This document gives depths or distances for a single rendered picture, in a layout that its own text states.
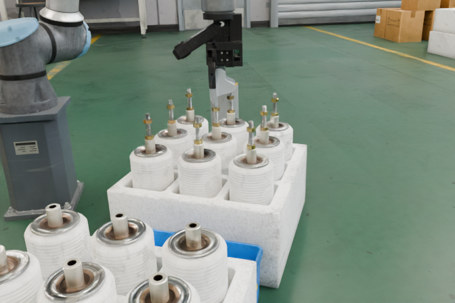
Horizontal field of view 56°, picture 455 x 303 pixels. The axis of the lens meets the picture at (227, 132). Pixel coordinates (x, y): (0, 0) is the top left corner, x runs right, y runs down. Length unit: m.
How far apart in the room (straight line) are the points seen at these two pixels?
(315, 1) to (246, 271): 5.80
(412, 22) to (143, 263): 4.24
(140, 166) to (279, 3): 5.37
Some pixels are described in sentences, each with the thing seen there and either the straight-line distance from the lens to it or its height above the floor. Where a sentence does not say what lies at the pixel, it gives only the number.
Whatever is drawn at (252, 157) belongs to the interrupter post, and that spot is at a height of 0.27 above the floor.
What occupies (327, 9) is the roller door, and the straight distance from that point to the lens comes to 6.43.
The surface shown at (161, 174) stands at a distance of 0.96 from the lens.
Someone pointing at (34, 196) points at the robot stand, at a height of 0.06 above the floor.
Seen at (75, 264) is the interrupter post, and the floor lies 0.28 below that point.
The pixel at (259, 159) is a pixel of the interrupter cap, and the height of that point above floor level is 0.25.
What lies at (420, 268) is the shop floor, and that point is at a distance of 1.07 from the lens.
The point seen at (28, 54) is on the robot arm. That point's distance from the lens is 1.21.
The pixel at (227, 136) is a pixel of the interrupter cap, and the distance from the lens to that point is 1.03.
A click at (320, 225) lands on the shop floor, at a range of 1.17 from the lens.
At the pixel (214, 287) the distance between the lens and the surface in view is 0.64.
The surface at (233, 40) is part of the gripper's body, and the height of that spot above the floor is 0.49.
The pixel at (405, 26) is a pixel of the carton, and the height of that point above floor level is 0.15.
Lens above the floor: 0.61
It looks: 19 degrees down
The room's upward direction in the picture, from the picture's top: 2 degrees counter-clockwise
